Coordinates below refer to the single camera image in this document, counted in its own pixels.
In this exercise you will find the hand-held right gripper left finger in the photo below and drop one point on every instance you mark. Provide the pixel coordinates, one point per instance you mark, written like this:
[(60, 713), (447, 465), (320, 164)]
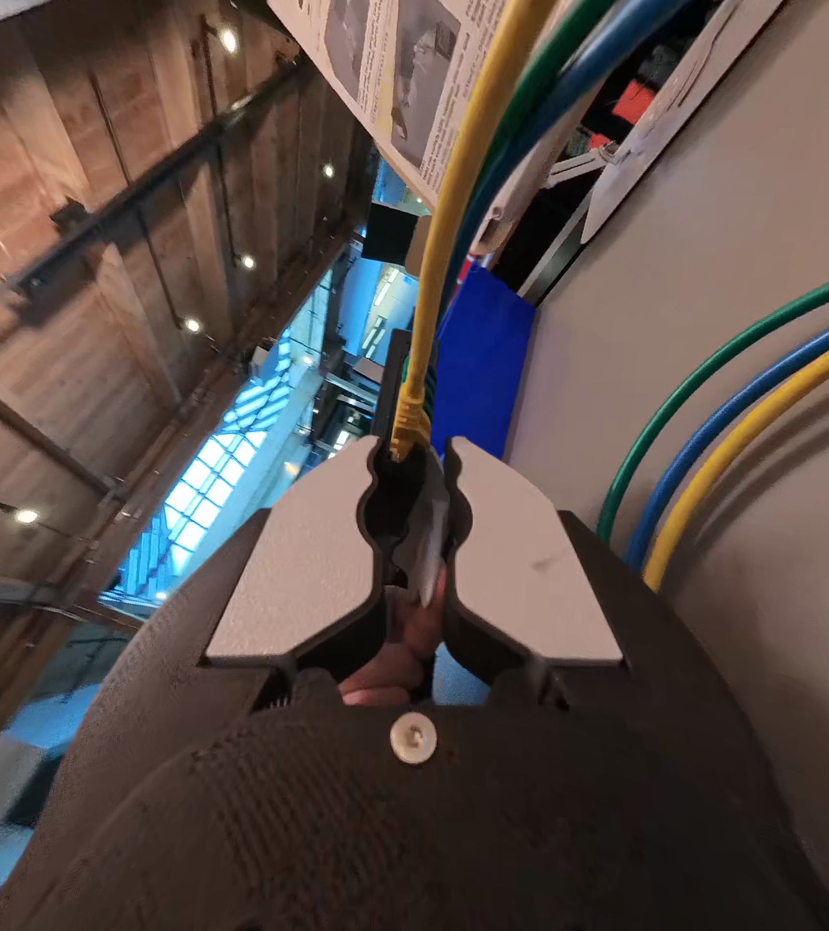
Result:
[(298, 567)]

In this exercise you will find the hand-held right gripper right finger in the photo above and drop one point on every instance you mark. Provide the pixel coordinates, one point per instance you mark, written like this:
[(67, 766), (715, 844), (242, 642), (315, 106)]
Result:
[(531, 574)]

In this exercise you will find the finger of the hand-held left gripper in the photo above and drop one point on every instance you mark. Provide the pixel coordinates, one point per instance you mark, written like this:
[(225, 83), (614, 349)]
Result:
[(430, 553)]

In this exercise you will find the blue plastic bin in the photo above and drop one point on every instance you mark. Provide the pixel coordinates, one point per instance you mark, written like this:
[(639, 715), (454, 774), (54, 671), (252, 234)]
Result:
[(487, 364)]

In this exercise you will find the person's right hand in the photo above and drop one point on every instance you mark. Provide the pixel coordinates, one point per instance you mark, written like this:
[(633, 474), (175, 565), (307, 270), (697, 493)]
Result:
[(385, 676)]

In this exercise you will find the printed instruction sheet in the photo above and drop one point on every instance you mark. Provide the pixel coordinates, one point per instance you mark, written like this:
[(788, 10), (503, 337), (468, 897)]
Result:
[(385, 73)]

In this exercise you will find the grey stand base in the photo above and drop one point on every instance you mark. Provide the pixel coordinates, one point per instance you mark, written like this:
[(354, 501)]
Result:
[(676, 94)]

